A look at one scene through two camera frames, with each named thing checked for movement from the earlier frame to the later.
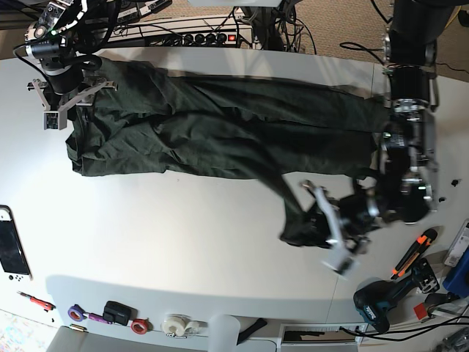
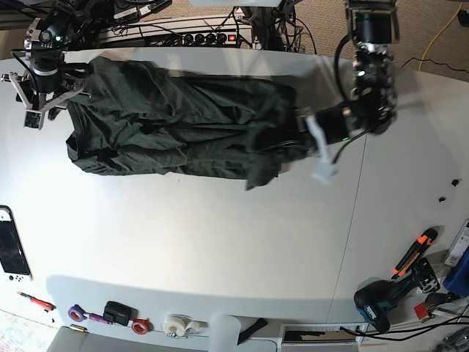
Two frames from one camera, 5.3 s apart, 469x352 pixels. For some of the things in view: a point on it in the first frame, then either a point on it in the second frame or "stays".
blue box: x=457 y=280 stays
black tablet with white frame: x=13 y=263 stays
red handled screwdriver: x=46 y=306 stays
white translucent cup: x=223 y=331 stays
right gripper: x=352 y=220 -> x=331 y=125
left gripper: x=66 y=100 -> x=40 y=101
